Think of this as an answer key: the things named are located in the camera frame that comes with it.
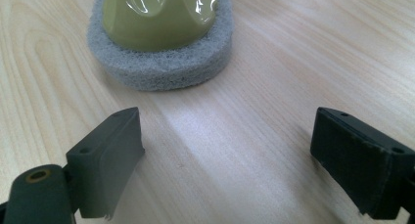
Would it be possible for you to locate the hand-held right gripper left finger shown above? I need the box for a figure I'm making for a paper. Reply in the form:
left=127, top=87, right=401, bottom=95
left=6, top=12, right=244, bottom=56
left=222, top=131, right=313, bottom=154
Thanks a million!
left=65, top=107, right=146, bottom=221

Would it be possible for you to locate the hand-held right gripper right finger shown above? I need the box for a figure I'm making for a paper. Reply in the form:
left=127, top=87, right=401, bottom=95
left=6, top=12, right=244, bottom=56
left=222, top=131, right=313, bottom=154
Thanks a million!
left=309, top=107, right=415, bottom=221

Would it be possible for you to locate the green-handled grey sponge scrubber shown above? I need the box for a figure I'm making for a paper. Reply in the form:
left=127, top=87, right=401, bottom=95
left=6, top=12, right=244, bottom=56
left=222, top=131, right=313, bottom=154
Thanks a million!
left=86, top=0, right=235, bottom=92

